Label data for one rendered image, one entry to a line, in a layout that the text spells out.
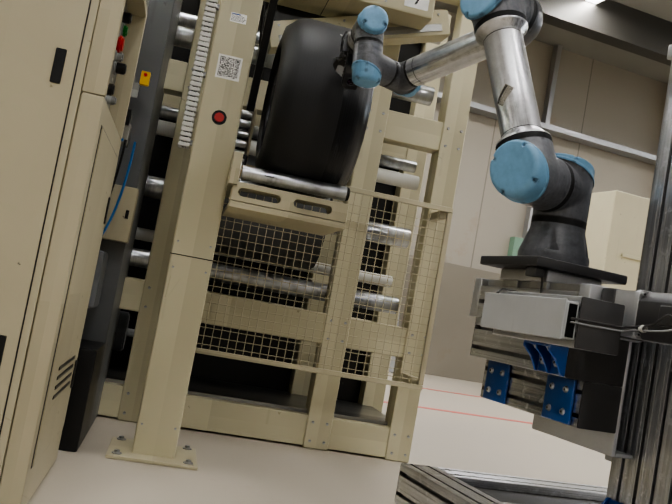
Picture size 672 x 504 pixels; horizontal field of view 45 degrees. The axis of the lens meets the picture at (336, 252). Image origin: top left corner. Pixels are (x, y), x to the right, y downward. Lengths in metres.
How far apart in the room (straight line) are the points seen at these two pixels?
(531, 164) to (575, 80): 8.91
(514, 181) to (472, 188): 7.91
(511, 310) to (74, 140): 0.97
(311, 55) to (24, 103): 0.94
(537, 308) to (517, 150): 0.35
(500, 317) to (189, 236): 1.21
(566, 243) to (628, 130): 9.20
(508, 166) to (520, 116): 0.12
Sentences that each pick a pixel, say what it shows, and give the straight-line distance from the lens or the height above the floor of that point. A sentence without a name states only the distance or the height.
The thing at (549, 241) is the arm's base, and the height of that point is 0.76.
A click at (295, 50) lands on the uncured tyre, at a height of 1.27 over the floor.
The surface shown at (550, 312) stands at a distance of 1.43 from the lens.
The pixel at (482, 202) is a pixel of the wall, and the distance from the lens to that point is 9.60.
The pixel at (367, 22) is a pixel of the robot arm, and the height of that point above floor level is 1.26.
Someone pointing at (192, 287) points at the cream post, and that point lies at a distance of 2.50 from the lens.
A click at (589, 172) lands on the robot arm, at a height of 0.92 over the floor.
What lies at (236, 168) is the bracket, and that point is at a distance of 2.41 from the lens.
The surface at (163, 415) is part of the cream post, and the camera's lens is 2.53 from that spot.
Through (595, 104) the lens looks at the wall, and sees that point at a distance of 10.65.
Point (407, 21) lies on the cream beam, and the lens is 3.11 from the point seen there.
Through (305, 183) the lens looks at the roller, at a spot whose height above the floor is 0.90.
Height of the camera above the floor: 0.54
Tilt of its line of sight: 4 degrees up
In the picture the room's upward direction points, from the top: 10 degrees clockwise
